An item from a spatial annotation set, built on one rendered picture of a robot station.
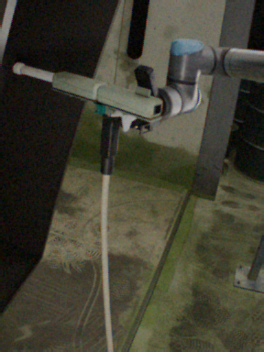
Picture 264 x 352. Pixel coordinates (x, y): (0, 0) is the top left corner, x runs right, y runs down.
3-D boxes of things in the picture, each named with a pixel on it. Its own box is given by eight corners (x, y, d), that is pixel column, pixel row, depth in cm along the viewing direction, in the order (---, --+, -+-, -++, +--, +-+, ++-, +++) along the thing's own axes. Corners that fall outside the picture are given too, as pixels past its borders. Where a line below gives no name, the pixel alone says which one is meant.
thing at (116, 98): (153, 188, 97) (166, 92, 87) (140, 194, 94) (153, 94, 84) (21, 128, 123) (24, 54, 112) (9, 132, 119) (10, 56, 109)
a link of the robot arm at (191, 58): (197, 38, 117) (192, 77, 123) (164, 35, 112) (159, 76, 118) (216, 44, 110) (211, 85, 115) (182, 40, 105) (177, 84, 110)
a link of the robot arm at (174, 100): (183, 91, 109) (153, 82, 114) (173, 93, 105) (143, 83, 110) (178, 122, 113) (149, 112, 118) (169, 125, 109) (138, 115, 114)
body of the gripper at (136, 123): (139, 136, 101) (167, 126, 110) (144, 102, 97) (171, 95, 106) (115, 126, 105) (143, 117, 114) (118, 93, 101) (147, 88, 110)
